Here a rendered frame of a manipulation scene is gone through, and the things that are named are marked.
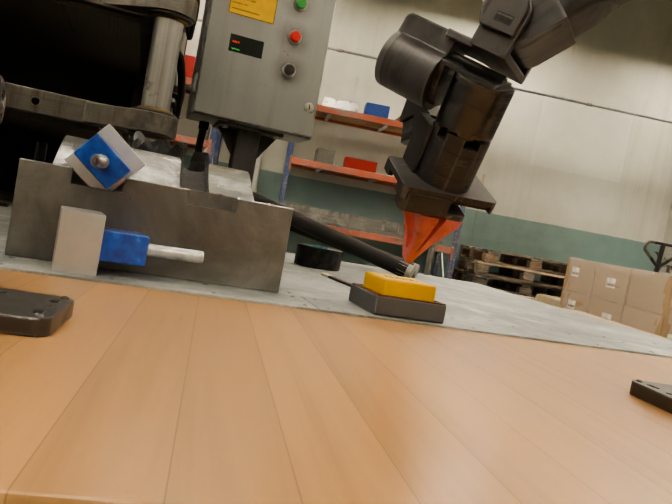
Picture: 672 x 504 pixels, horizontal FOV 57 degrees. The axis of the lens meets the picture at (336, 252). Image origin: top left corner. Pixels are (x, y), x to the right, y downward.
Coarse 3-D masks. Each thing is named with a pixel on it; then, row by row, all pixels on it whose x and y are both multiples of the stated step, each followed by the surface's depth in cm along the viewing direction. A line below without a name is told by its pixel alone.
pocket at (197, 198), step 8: (192, 192) 65; (200, 192) 66; (192, 200) 65; (200, 200) 66; (208, 200) 66; (216, 200) 66; (224, 200) 66; (232, 200) 67; (216, 208) 66; (224, 208) 66; (232, 208) 66
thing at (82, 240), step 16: (64, 208) 53; (80, 208) 57; (64, 224) 52; (80, 224) 53; (96, 224) 53; (64, 240) 52; (80, 240) 53; (96, 240) 54; (112, 240) 54; (128, 240) 55; (144, 240) 56; (64, 256) 53; (80, 256) 53; (96, 256) 54; (112, 256) 55; (128, 256) 55; (144, 256) 56; (160, 256) 58; (176, 256) 58; (192, 256) 59; (64, 272) 53; (80, 272) 53; (96, 272) 54
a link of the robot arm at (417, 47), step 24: (504, 0) 51; (528, 0) 50; (408, 24) 58; (432, 24) 57; (480, 24) 53; (504, 24) 51; (384, 48) 58; (408, 48) 57; (432, 48) 57; (456, 48) 57; (480, 48) 53; (504, 48) 52; (384, 72) 59; (408, 72) 57; (432, 72) 56; (504, 72) 58; (528, 72) 58; (408, 96) 59
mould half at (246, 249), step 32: (32, 160) 56; (64, 160) 79; (160, 160) 87; (32, 192) 56; (64, 192) 57; (96, 192) 58; (128, 192) 59; (160, 192) 60; (224, 192) 85; (32, 224) 57; (128, 224) 59; (160, 224) 60; (192, 224) 61; (224, 224) 62; (256, 224) 63; (288, 224) 64; (32, 256) 57; (224, 256) 62; (256, 256) 64; (256, 288) 64
